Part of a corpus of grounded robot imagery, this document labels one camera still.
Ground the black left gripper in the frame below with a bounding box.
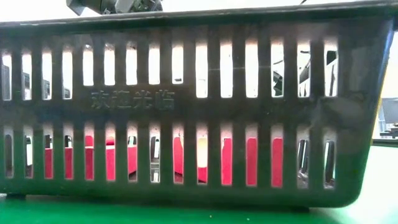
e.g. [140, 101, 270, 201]
[66, 0, 164, 16]

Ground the black plastic basket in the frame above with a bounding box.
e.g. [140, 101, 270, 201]
[0, 0, 398, 208]

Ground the red arch block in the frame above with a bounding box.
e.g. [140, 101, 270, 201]
[172, 136, 234, 187]

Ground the red cube block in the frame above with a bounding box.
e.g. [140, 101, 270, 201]
[245, 137, 284, 189]

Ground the long red block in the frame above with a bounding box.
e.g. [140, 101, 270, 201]
[43, 135, 138, 182]

